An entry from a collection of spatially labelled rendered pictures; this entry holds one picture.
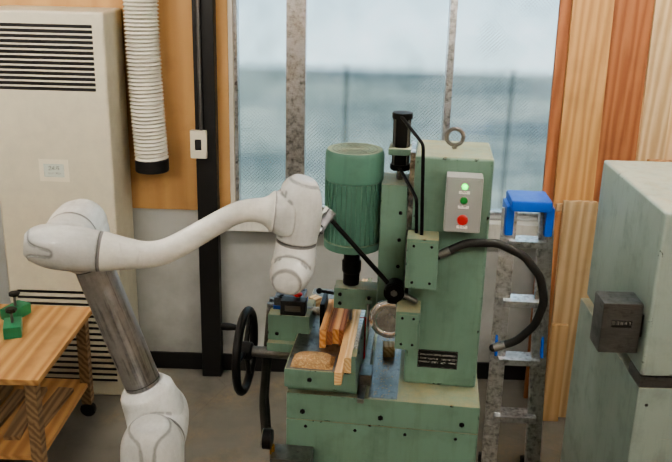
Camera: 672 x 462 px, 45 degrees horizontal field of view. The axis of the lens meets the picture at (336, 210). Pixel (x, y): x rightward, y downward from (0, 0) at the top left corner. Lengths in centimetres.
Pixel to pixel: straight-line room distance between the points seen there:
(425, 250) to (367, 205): 23
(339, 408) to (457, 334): 42
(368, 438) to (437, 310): 44
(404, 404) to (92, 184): 187
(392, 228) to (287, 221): 53
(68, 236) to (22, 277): 198
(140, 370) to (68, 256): 45
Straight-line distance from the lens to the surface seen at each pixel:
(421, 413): 247
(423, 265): 229
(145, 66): 366
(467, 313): 244
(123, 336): 226
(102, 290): 222
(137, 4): 365
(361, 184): 234
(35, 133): 375
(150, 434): 217
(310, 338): 257
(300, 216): 193
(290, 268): 195
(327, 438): 255
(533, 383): 347
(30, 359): 340
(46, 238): 203
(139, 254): 201
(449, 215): 227
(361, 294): 251
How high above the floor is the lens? 206
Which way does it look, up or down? 18 degrees down
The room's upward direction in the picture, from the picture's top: 1 degrees clockwise
